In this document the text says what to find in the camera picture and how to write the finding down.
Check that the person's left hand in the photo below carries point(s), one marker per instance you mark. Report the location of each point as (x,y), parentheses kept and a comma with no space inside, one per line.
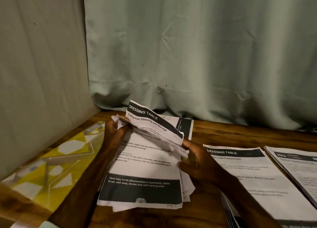
(115,136)

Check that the person's right hand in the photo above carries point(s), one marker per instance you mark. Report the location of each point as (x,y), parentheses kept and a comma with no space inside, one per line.
(200,163)

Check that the single sheet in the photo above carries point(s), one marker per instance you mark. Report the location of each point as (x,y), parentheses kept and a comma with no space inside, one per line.
(183,126)

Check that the dressing table paper stack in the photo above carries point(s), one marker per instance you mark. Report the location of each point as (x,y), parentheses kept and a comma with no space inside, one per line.
(153,121)

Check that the wash baby bottle paper stack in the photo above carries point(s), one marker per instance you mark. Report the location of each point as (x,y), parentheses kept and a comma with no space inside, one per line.
(143,176)

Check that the yellow patterned folder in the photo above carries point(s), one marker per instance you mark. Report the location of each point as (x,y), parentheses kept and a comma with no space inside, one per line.
(54,171)

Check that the person's right forearm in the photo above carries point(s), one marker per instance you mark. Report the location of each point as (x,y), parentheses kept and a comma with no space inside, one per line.
(245,203)

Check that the person's left forearm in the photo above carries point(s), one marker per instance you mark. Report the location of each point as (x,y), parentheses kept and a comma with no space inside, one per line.
(77,195)

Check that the pale green curtain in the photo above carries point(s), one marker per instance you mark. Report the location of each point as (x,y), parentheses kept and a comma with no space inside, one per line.
(198,47)

